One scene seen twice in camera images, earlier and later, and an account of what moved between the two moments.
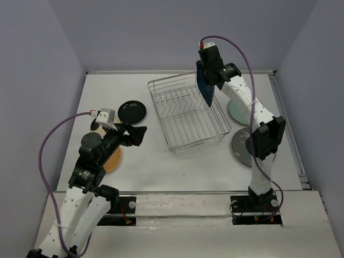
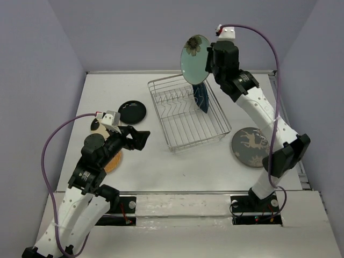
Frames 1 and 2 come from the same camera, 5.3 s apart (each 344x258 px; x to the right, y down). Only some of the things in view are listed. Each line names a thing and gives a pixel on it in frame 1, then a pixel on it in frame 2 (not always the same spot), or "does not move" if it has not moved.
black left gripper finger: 126,140 does not move
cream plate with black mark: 98,128 does not move
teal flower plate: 239,111 → 193,58
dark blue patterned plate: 207,90 → 201,95
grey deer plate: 239,147 does not move
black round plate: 131,112 does not move
